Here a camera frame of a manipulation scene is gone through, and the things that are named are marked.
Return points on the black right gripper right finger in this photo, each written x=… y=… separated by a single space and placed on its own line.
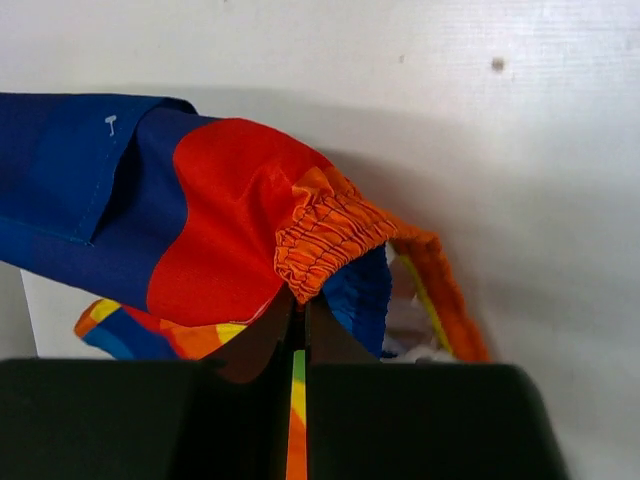
x=367 y=419

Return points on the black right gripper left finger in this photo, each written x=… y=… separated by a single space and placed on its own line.
x=223 y=417

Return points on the rainbow striped shorts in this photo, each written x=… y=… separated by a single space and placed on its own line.
x=186 y=227

